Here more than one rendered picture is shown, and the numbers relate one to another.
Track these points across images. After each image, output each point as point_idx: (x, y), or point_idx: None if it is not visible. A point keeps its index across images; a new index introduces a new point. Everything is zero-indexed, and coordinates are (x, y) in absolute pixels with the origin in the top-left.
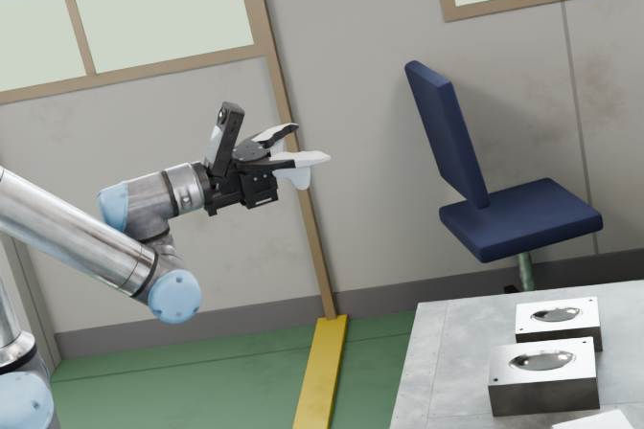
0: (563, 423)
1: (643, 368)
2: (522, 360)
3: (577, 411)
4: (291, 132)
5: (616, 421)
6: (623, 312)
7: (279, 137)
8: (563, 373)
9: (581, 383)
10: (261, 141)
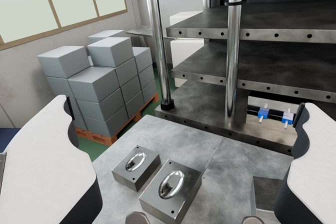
0: (256, 202)
1: (183, 157)
2: (160, 191)
3: (197, 192)
4: (74, 118)
5: (264, 181)
6: (141, 145)
7: (75, 146)
8: (190, 181)
9: (198, 179)
10: (72, 210)
